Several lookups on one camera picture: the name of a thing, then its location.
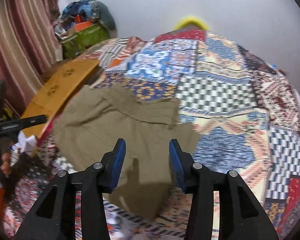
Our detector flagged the olive khaki pants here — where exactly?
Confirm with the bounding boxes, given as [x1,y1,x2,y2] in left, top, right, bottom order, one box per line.
[53,84,199,219]

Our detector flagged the person left hand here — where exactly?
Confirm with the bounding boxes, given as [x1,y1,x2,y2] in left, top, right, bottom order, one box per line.
[0,152,12,176]

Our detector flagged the wooden lap desk board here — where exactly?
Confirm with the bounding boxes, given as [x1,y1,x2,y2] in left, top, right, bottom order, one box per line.
[22,59,100,139]

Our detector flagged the striped red beige curtain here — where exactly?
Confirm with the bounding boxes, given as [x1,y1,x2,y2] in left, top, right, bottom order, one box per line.
[0,0,62,115]

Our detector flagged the patchwork patterned bed quilt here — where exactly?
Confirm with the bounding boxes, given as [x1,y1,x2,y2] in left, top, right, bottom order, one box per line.
[3,30,300,239]

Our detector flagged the green storage basket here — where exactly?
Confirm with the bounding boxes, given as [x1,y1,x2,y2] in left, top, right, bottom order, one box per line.
[61,23,109,59]

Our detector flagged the pile of blue clothes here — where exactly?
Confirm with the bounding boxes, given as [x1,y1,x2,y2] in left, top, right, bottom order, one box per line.
[53,0,116,36]

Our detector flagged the yellow curved pillow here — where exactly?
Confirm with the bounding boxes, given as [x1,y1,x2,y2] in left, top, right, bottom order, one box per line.
[173,16,210,30]

